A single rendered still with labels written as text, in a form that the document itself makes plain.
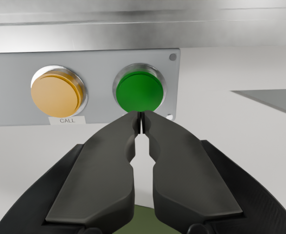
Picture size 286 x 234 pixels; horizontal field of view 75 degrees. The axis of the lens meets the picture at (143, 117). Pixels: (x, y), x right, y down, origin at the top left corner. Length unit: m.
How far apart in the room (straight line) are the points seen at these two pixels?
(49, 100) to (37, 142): 0.20
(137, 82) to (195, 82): 0.15
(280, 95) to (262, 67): 1.22
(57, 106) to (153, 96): 0.08
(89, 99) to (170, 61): 0.08
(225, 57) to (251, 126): 0.13
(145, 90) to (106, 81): 0.04
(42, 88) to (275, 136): 0.36
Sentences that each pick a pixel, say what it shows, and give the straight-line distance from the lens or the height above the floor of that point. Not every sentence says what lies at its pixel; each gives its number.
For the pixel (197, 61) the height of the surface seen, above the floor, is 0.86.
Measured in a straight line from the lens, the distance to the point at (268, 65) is 0.32.
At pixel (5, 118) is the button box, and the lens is 0.22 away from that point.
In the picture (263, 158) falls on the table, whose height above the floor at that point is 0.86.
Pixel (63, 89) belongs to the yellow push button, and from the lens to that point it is 0.17.
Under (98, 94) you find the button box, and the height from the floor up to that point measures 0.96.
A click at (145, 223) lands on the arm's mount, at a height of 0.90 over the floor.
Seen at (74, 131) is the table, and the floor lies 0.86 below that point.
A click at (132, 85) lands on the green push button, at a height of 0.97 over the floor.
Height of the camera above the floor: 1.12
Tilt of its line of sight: 60 degrees down
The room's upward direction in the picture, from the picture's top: 177 degrees clockwise
